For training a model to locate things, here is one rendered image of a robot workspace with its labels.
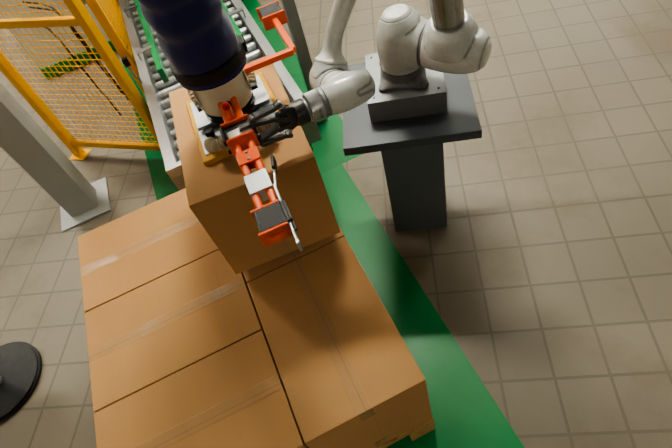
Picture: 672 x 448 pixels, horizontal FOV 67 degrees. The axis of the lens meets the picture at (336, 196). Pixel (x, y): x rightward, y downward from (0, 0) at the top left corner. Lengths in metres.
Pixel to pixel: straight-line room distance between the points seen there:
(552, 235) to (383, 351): 1.16
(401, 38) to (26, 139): 2.00
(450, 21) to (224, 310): 1.21
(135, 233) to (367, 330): 1.08
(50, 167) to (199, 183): 1.63
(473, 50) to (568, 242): 1.13
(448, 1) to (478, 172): 1.31
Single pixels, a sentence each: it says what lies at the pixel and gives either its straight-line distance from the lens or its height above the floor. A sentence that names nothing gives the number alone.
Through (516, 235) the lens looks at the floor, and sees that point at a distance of 2.50.
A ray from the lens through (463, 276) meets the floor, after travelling 2.37.
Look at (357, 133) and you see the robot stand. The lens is 1.91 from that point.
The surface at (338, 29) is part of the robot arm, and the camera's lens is 1.56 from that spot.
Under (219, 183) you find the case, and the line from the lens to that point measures 1.56.
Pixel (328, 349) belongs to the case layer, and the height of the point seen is 0.54.
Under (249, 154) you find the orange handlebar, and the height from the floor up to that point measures 1.15.
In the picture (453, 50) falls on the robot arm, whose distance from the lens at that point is 1.70.
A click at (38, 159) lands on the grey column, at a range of 3.09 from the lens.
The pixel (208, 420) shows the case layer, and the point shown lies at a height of 0.54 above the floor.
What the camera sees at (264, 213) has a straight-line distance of 1.21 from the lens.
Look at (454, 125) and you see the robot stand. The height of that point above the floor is 0.75.
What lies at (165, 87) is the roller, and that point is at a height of 0.52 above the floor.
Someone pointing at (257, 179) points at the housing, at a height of 1.15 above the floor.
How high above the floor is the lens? 2.07
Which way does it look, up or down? 50 degrees down
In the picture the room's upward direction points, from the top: 18 degrees counter-clockwise
